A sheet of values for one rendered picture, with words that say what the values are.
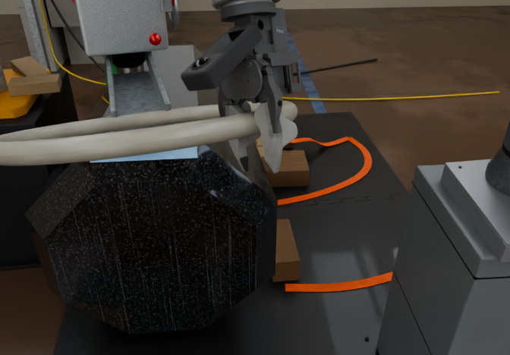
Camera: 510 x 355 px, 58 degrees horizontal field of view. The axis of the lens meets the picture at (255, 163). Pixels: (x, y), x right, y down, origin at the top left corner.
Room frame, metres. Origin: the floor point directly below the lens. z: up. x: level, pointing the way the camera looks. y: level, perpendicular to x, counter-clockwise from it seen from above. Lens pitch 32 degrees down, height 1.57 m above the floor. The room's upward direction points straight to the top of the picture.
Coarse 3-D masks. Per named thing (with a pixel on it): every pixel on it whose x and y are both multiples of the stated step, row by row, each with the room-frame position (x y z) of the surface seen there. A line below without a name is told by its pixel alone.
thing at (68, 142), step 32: (64, 128) 0.77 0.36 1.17; (96, 128) 0.81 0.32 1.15; (128, 128) 0.85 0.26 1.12; (160, 128) 0.47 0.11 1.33; (192, 128) 0.47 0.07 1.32; (224, 128) 0.49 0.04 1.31; (256, 128) 0.52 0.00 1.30; (0, 160) 0.47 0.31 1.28; (32, 160) 0.45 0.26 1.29; (64, 160) 0.44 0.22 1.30
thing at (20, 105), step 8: (8, 72) 2.10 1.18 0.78; (8, 80) 1.99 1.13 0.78; (0, 96) 1.81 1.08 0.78; (8, 96) 1.81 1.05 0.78; (16, 96) 1.81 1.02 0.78; (24, 96) 1.81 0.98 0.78; (32, 96) 1.82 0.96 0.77; (0, 104) 1.73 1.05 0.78; (8, 104) 1.73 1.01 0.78; (16, 104) 1.73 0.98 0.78; (24, 104) 1.73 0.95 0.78; (32, 104) 1.80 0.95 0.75; (0, 112) 1.67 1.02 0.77; (8, 112) 1.68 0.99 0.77; (16, 112) 1.69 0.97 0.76; (24, 112) 1.71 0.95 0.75
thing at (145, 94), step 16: (112, 80) 1.02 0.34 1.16; (128, 80) 1.14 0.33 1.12; (144, 80) 1.14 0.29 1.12; (160, 80) 1.02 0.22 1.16; (112, 96) 0.92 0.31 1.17; (128, 96) 1.03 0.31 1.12; (144, 96) 1.03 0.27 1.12; (160, 96) 0.96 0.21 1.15; (112, 112) 0.85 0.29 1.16; (128, 112) 0.93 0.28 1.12
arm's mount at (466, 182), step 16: (480, 160) 1.06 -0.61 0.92; (448, 176) 1.03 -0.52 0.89; (464, 176) 0.99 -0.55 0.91; (480, 176) 0.99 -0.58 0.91; (464, 192) 0.94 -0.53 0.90; (480, 192) 0.92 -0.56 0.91; (496, 192) 0.92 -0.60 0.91; (464, 208) 0.92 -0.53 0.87; (480, 208) 0.86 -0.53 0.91; (496, 208) 0.86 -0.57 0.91; (480, 224) 0.84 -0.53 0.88; (496, 224) 0.81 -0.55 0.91; (496, 240) 0.77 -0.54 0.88; (496, 256) 0.76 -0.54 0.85
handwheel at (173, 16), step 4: (176, 0) 1.39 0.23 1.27; (176, 4) 1.39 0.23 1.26; (172, 8) 1.39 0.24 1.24; (176, 8) 1.39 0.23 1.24; (168, 12) 1.50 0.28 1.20; (172, 12) 1.39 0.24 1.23; (176, 12) 1.39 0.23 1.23; (168, 16) 1.49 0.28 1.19; (172, 16) 1.39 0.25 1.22; (176, 16) 1.39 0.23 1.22; (172, 20) 1.40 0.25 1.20; (176, 20) 1.40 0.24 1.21; (172, 24) 1.41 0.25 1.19; (176, 24) 1.40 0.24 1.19; (176, 28) 1.43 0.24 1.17
